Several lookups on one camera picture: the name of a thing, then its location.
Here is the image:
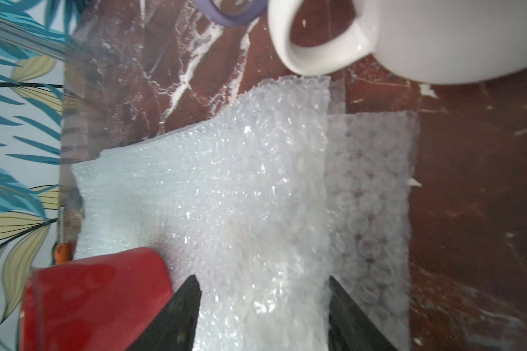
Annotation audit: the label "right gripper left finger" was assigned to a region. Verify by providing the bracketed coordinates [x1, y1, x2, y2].
[127, 275, 202, 351]

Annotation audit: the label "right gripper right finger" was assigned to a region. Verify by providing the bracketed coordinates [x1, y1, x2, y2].
[328, 276, 397, 351]

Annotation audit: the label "clear bubble wrap sheet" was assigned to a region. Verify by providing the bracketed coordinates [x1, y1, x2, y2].
[72, 76, 419, 350]

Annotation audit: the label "white mug red inside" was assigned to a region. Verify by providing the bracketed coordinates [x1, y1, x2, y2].
[267, 1, 527, 85]

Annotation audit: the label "lavender mug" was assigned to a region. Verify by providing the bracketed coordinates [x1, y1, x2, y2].
[193, 0, 268, 28]

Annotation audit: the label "orange blue cables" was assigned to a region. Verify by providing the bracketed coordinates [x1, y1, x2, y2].
[54, 203, 74, 266]

